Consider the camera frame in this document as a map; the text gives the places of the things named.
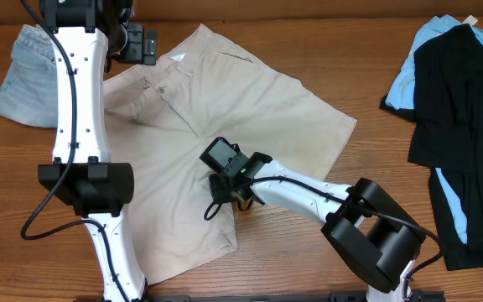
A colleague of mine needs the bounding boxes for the beige khaki shorts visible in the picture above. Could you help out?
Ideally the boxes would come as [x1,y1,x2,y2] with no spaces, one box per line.
[103,25,356,284]

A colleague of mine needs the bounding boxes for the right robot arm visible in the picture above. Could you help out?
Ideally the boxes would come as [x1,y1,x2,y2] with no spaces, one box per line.
[200,137,426,301]

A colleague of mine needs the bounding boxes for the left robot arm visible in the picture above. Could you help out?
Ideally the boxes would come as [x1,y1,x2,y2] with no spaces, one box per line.
[35,0,157,301]

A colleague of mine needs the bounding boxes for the folded light blue jeans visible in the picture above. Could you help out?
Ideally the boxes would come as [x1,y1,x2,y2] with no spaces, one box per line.
[0,25,58,128]

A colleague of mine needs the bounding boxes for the light blue shirt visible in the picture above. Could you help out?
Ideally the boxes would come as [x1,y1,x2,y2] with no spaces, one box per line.
[381,15,483,244]

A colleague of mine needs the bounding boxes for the black garment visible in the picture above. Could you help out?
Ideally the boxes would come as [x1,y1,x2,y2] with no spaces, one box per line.
[380,24,483,270]

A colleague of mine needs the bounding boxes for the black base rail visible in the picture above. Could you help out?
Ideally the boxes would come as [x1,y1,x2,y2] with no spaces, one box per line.
[74,290,447,302]

